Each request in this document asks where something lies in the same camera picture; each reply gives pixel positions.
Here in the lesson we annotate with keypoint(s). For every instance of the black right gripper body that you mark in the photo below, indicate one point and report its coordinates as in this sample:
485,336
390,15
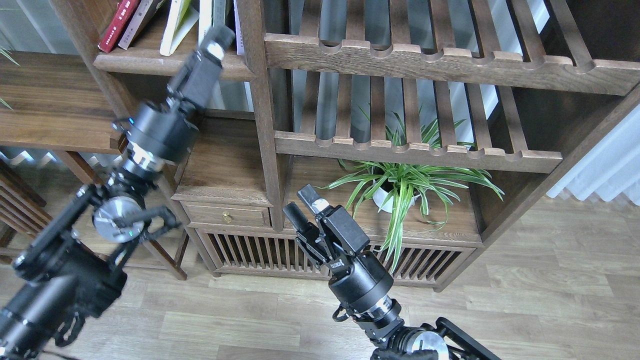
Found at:
336,241

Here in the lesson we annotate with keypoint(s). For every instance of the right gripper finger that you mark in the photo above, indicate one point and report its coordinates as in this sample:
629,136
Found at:
296,217
316,204

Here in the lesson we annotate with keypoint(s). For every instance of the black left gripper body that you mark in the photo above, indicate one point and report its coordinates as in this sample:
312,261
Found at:
163,133

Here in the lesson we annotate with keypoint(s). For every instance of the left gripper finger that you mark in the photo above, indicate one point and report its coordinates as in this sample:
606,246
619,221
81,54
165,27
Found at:
217,41

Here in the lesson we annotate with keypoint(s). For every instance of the yellow green cover book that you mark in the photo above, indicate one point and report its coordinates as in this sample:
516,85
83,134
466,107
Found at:
180,20

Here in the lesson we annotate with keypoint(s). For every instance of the dark maroon cover book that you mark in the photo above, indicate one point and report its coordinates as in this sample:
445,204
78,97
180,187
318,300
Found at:
142,15

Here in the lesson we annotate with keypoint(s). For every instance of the red cover book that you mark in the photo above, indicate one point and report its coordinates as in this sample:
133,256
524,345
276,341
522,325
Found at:
112,34

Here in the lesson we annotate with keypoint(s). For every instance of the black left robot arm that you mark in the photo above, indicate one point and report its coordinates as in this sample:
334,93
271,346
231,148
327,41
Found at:
74,268

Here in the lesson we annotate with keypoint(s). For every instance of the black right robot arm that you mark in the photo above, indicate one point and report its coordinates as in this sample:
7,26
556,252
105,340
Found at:
393,340

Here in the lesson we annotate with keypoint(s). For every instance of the dark green upright book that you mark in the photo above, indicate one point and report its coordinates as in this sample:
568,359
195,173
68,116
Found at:
220,11

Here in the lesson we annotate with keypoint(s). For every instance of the white upright book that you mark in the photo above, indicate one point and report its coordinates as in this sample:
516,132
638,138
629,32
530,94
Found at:
205,10

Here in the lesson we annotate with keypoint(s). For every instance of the green spider plant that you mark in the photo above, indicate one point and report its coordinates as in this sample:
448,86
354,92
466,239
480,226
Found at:
438,180

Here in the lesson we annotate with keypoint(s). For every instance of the wooden side table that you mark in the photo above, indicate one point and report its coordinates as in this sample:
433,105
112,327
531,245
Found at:
53,103

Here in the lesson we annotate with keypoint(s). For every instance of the dark wooden bookshelf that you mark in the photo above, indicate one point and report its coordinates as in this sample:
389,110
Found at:
469,83

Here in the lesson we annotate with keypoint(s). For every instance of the wooden slatted rack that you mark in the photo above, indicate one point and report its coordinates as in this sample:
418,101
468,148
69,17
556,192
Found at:
21,211

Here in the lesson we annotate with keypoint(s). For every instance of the white curtain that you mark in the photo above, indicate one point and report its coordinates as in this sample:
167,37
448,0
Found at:
610,169

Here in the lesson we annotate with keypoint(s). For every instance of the white book behind post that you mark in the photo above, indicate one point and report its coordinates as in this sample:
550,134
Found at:
238,30

